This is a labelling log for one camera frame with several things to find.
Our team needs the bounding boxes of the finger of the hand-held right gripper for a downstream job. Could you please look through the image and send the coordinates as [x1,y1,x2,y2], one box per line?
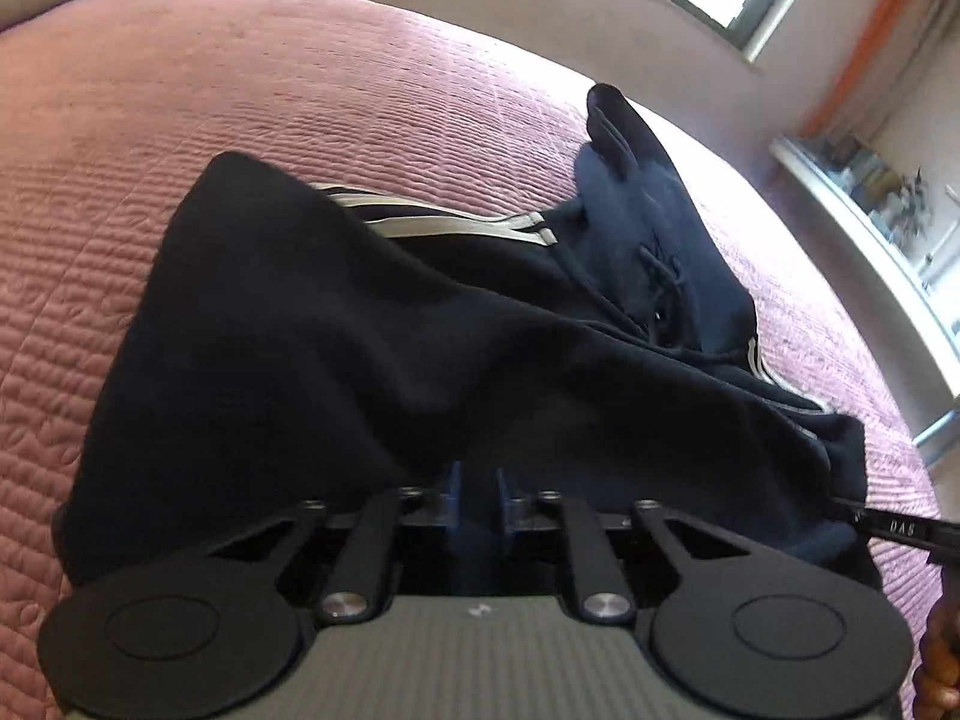
[831,495,960,563]

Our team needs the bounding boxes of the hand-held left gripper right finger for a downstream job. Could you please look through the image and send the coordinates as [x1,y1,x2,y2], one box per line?
[495,469,751,625]

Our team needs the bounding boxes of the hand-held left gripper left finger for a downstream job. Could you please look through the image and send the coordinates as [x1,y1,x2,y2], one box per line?
[210,463,461,625]

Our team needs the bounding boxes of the dark striped track pants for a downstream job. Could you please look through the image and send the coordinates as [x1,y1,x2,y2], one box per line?
[56,82,882,590]

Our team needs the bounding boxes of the person's right hand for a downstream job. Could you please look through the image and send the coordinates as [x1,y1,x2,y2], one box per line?
[911,600,960,720]

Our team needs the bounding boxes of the blue-grey chair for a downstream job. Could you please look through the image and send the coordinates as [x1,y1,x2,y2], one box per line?
[911,409,960,466]

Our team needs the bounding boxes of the flower vase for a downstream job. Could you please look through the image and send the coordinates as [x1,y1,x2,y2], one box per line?
[896,172,935,226]

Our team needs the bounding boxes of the row of books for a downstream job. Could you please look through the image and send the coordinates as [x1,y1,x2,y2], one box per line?
[829,136,905,200]

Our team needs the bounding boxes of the pink quilted bedspread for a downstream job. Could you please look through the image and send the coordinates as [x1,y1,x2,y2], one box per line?
[0,0,942,720]

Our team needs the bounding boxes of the beige curtain with orange edge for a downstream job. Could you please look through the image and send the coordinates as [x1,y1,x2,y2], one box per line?
[799,0,960,143]

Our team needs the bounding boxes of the white wall shelf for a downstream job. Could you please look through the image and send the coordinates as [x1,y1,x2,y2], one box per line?
[771,133,960,458]

